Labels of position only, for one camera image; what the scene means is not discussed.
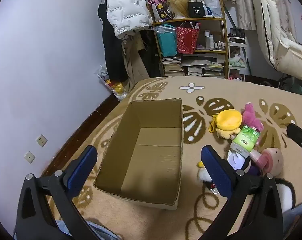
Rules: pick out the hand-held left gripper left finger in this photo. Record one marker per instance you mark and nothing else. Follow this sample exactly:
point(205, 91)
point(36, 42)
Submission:
point(83, 170)

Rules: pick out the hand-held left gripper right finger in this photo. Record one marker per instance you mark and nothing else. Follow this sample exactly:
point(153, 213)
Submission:
point(216, 172)

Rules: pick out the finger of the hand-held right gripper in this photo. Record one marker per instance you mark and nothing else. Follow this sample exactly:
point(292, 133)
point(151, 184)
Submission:
point(297, 132)

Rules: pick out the small white yellow plush toy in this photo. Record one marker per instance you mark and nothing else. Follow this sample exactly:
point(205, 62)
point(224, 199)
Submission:
point(203, 176)

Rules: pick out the green tissue pack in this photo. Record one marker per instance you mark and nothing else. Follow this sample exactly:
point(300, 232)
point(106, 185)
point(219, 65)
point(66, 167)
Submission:
point(244, 140)

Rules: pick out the pink fluffy plush toy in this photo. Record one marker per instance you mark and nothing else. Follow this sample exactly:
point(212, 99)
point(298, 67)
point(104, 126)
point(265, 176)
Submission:
point(251, 118)

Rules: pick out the brown cardboard box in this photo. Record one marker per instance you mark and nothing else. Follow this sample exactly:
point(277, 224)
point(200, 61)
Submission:
point(153, 160)

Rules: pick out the pale green bag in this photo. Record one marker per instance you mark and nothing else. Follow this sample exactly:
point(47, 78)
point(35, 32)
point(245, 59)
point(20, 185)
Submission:
point(294, 87)

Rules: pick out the cream duvet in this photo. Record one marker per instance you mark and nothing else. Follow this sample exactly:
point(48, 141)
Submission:
point(286, 42)

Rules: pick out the beige butterfly printed blanket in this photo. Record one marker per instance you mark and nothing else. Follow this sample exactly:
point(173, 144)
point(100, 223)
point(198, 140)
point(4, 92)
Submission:
point(216, 90)

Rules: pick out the plastic bag with yellow items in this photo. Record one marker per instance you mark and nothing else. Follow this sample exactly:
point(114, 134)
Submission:
point(118, 90)

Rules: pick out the wide stack of books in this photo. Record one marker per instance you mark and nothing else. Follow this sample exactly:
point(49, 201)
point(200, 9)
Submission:
point(203, 68)

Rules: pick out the white trolley cart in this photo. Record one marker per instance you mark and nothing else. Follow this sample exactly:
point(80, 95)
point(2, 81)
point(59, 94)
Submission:
point(237, 40)

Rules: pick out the wooden shelf rack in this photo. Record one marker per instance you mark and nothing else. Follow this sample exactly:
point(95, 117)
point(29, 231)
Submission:
point(225, 42)

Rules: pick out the row of small bottles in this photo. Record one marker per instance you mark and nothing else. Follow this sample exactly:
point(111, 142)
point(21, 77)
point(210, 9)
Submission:
point(219, 46)

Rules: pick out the narrow stack of books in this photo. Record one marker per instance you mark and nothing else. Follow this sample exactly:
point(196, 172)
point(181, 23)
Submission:
point(172, 66)

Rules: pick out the beige hanging garment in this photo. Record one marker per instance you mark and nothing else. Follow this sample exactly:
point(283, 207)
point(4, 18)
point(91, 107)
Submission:
point(136, 65)

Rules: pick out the black hanging coat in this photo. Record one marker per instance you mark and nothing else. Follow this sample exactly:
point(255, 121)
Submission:
point(112, 55)

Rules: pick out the short white bottle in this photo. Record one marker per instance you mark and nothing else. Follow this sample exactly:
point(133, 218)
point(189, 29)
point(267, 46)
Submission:
point(211, 42)

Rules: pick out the tall white bottle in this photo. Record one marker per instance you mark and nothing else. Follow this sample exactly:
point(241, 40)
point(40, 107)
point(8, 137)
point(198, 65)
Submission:
point(207, 40)

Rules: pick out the red patterned bag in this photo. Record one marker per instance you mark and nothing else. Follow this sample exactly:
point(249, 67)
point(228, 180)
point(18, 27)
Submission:
point(186, 40)

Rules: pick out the teal bag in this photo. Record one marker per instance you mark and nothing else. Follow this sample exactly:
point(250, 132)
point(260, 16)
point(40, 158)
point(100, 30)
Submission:
point(167, 43)

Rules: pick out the clear plastic bag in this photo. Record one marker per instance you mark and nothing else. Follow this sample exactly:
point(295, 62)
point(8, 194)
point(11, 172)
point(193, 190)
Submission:
point(212, 2)

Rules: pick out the black box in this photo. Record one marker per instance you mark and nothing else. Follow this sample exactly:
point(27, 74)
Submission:
point(196, 11)

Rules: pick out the white puffer jacket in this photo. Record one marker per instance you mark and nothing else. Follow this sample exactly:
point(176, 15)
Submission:
point(126, 5)

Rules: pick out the blonde wig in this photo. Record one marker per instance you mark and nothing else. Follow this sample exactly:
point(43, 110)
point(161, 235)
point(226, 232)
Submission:
point(178, 5)

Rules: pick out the black pink patterned bag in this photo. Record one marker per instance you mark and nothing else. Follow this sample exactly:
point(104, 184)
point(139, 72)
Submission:
point(161, 2)

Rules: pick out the white wall socket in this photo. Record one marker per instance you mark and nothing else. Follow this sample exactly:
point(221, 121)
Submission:
point(30, 157)
point(41, 140)

